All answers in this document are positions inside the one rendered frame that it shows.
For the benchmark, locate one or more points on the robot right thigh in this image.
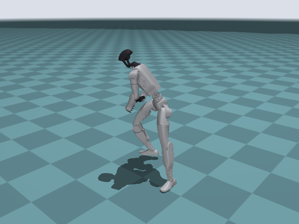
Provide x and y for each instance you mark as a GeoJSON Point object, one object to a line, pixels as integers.
{"type": "Point", "coordinates": [144, 111]}

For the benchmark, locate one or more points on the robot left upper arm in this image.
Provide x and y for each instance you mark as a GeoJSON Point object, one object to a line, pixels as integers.
{"type": "Point", "coordinates": [134, 76]}

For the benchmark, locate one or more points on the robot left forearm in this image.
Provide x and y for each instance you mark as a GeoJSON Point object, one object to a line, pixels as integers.
{"type": "Point", "coordinates": [131, 103]}

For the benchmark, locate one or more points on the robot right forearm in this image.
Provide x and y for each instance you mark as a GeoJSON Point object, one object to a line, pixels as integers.
{"type": "Point", "coordinates": [143, 94]}

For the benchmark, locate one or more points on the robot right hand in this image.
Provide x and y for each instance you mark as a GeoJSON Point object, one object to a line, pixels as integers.
{"type": "Point", "coordinates": [140, 99]}

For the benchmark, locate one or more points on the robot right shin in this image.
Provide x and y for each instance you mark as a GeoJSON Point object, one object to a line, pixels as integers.
{"type": "Point", "coordinates": [144, 138]}

